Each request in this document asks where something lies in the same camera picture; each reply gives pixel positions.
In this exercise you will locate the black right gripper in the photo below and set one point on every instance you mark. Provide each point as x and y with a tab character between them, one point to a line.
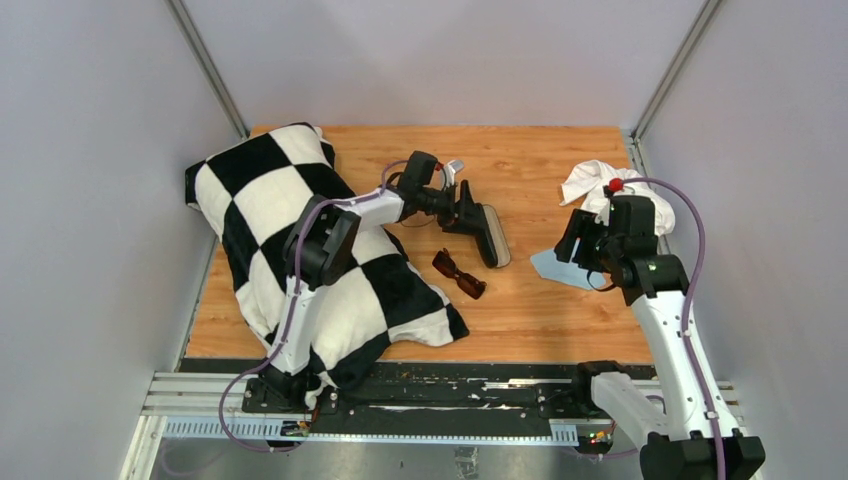
580	226

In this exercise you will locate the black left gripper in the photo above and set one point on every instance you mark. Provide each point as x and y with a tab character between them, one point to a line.
459	216

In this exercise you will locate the black glasses case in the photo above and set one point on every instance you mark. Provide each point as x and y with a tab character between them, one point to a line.
492	243

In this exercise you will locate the tortoiseshell brown sunglasses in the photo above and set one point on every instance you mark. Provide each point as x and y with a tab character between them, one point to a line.
469	284

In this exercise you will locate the light blue cleaning cloth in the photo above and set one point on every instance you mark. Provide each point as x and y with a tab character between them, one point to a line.
548	267

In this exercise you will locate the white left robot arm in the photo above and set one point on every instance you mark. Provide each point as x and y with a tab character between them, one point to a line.
321	243

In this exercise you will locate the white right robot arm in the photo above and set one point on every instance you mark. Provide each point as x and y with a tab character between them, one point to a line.
669	344

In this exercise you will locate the crumpled white cloth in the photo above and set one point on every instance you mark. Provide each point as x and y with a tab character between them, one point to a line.
588	179

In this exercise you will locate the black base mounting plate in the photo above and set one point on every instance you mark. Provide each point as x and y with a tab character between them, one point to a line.
444	400

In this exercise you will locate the black white checkered pillow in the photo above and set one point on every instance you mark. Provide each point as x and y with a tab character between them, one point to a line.
252	195

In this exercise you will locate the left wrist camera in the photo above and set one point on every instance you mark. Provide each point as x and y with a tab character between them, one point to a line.
450	171

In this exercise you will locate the aluminium frame rail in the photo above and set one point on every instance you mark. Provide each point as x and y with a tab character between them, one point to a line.
204	402

